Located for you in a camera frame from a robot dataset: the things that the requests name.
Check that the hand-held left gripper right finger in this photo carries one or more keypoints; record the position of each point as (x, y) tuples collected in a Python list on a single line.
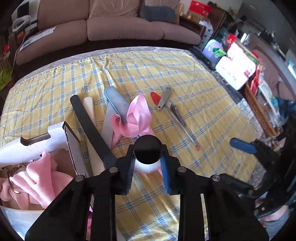
[(166, 173)]

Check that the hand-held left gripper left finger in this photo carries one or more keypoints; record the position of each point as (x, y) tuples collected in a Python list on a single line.
[(124, 176)]

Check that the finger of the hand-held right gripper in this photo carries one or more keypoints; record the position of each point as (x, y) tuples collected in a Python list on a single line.
[(242, 188), (242, 145)]

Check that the black nail dust brush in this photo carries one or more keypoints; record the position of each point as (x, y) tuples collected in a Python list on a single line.
[(148, 149)]

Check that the thin metal cuticle pusher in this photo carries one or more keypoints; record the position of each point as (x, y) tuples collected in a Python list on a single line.
[(189, 136)]

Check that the grey nail file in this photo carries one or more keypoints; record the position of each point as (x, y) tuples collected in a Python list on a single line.
[(108, 126)]

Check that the black nail file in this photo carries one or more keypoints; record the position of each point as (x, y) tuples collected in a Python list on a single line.
[(92, 132)]

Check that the metal cuticle nipper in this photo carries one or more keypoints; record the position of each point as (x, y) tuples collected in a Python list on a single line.
[(178, 114)]

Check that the pink ribbon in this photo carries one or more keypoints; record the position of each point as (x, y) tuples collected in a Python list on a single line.
[(138, 109)]

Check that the blue nail buffer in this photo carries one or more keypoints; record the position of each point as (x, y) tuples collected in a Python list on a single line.
[(115, 102)]

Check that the silver nail clipper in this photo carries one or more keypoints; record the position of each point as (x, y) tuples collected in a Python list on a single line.
[(164, 98)]

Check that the red plastic nail tool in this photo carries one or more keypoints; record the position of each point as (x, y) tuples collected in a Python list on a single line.
[(155, 97)]

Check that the pale nail file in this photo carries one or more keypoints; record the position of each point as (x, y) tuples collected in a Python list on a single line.
[(89, 106)]

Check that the pink towel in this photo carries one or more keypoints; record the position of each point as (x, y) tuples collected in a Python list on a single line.
[(41, 183)]

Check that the white cardboard box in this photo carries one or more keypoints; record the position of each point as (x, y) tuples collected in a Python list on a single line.
[(34, 148)]

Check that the person's right forearm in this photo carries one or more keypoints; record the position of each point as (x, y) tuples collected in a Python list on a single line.
[(276, 224)]

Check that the wicker basket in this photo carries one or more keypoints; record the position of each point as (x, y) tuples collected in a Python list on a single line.
[(261, 113)]

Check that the white tissue pack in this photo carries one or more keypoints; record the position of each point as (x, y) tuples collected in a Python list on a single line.
[(233, 69)]

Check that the yellow plaid tablecloth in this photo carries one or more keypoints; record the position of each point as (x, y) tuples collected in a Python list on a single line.
[(185, 76)]

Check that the purple container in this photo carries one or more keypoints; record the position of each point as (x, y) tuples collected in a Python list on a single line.
[(210, 47)]

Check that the red box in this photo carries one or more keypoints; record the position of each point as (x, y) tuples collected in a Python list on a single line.
[(200, 7)]

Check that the brown sofa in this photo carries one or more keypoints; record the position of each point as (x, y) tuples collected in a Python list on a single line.
[(122, 30)]

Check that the green bag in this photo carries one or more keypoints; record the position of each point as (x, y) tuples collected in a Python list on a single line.
[(4, 76)]

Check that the grey cushion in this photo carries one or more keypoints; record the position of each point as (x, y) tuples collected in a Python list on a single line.
[(159, 12)]

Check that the white paper sheet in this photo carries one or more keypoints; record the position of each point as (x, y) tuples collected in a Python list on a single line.
[(38, 37)]

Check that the white handheld appliance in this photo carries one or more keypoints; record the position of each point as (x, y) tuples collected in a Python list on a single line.
[(20, 22)]

